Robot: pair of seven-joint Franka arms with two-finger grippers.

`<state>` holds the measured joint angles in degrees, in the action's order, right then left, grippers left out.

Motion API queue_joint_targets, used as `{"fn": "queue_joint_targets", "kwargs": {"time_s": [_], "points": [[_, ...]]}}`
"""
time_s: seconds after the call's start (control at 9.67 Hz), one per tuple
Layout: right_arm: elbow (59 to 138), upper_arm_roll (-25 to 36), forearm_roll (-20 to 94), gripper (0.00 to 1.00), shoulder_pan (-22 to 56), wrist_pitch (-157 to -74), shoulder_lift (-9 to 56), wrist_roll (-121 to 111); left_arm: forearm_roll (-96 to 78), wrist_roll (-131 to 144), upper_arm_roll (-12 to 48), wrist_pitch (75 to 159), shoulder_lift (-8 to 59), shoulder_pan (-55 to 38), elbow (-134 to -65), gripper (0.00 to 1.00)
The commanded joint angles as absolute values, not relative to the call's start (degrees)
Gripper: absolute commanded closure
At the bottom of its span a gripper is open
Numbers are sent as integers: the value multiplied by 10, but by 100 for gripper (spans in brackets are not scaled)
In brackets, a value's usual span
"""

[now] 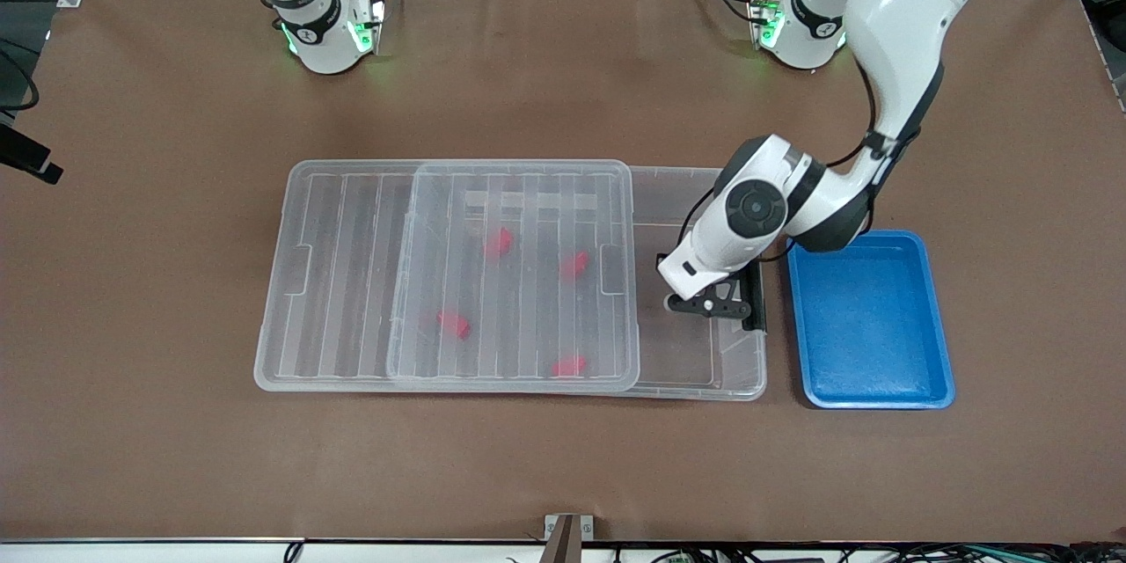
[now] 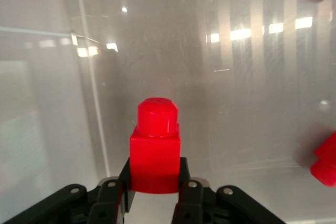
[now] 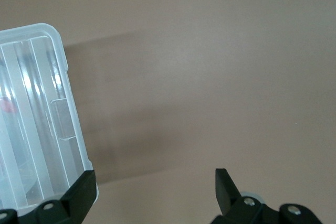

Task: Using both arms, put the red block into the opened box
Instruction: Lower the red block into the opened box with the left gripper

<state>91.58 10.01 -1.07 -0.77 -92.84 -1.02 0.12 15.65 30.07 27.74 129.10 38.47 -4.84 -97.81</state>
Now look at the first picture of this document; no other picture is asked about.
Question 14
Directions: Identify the clear ribbed plastic lid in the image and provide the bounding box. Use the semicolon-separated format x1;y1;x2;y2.
253;159;640;394

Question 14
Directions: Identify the clear plastic storage box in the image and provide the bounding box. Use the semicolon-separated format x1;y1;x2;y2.
387;160;768;402

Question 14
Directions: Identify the connector box with green light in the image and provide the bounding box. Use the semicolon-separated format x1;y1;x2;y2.
349;0;389;56
747;0;786;52

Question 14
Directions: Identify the blue plastic tray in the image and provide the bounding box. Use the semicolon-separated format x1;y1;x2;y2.
787;230;956;411

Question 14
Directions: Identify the thin black cable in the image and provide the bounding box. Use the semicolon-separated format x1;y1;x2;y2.
675;188;726;252

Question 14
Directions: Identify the metal bracket with brown post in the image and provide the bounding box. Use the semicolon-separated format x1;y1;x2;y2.
543;513;596;563

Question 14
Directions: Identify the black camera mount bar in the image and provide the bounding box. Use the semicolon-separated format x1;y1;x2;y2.
0;122;65;186

